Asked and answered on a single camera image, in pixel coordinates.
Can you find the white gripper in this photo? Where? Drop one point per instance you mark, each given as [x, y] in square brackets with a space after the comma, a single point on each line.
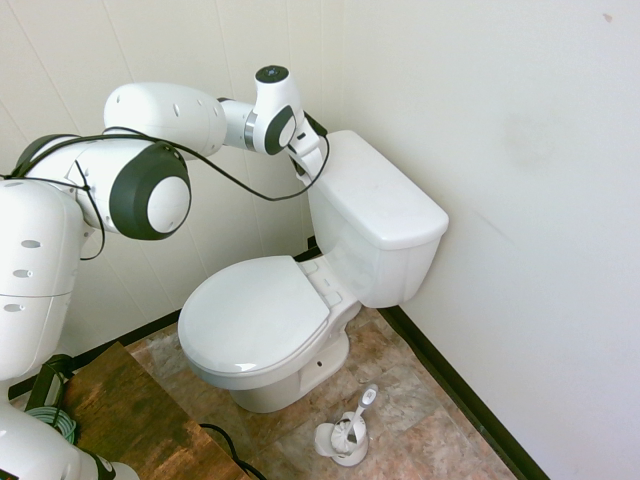
[314, 155]

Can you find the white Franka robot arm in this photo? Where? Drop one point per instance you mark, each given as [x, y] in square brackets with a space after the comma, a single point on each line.
[160, 115]

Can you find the white toilet tank lid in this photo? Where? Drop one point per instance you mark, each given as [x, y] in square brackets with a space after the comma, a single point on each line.
[380, 190]

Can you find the white toilet tank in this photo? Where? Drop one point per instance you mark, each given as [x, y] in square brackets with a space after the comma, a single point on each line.
[380, 275]

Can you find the white toilet seat lid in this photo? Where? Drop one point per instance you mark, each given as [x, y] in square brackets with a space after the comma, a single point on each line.
[250, 315]

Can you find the white toilet bowl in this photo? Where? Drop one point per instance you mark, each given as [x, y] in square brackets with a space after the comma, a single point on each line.
[280, 392]

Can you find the white toilet brush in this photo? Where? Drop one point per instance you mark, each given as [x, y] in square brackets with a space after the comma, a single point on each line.
[364, 407]

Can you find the white toilet brush holder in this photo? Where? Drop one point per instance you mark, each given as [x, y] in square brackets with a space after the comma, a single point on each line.
[345, 452]

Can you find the black baseboard strip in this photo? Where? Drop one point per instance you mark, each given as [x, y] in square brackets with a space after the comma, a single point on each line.
[465, 390]
[125, 336]

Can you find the brown wooden table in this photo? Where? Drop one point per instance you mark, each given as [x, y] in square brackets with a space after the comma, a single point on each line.
[130, 415]

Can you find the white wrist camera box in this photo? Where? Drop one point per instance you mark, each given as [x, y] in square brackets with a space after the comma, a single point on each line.
[302, 137]

